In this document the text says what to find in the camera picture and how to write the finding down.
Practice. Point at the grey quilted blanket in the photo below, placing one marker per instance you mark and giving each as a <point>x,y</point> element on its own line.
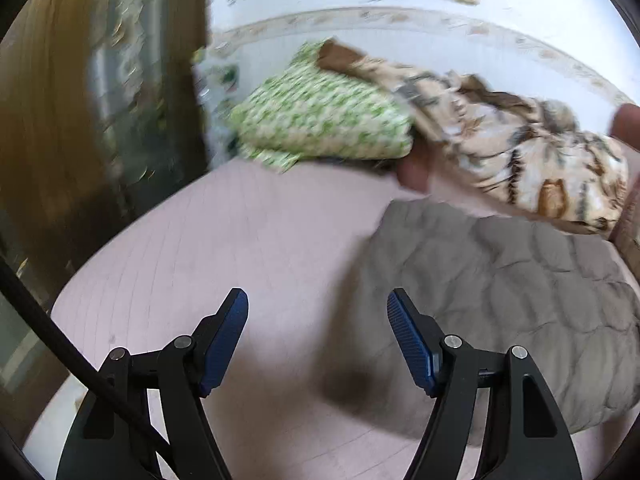
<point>500,300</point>

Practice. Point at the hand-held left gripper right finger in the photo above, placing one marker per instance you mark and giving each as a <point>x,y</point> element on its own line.
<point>412,345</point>

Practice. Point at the white green printed cloth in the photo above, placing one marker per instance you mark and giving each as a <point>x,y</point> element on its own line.
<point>220,80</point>

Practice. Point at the brown wooden wardrobe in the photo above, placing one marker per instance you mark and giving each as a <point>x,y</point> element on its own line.
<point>45,110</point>

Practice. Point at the cream leaf print blanket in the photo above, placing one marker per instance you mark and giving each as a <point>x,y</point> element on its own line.
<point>525,160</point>

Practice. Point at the maroon bed frame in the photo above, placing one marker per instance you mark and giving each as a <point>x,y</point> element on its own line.
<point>627,125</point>

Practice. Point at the green patterned pillow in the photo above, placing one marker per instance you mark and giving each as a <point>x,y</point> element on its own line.
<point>320,115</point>

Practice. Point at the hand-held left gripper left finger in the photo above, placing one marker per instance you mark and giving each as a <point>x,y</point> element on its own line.
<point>225,345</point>

